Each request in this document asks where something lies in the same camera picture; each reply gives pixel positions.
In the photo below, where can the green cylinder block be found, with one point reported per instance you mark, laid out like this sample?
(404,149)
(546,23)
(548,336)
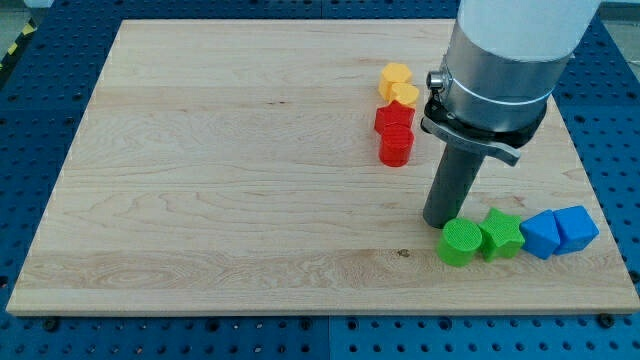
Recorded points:
(460,240)

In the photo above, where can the green star block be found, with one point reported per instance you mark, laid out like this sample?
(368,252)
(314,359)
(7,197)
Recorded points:
(501,233)

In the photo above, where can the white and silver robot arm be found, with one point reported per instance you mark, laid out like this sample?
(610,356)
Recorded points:
(502,63)

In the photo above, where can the red cylinder block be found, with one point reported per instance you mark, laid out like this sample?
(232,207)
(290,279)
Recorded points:
(396,145)

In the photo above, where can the light wooden board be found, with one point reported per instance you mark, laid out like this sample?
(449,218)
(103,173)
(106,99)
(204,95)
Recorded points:
(231,168)

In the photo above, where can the red star block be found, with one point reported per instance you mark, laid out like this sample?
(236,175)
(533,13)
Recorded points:
(393,113)

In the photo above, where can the yellow heart block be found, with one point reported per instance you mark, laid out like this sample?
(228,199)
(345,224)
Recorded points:
(405,94)

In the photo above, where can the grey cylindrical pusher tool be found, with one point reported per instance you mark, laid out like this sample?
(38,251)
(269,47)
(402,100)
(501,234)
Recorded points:
(455,175)

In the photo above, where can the blue triangular block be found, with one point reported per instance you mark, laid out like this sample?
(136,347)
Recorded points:
(541,235)

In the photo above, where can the blue cube block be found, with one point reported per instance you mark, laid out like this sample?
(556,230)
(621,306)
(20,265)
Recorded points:
(576,229)

